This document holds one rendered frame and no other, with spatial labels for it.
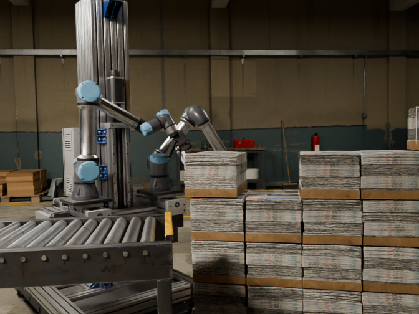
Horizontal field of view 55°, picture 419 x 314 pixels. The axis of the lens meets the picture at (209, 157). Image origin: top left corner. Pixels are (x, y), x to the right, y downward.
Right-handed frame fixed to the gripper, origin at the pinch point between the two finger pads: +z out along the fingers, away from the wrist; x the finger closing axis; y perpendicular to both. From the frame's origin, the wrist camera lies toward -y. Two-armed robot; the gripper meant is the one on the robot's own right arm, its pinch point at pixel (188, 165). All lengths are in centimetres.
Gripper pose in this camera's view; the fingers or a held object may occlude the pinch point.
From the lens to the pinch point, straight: 234.4
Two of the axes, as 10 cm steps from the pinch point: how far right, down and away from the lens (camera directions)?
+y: 8.4, -5.0, -2.1
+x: 2.1, -0.5, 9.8
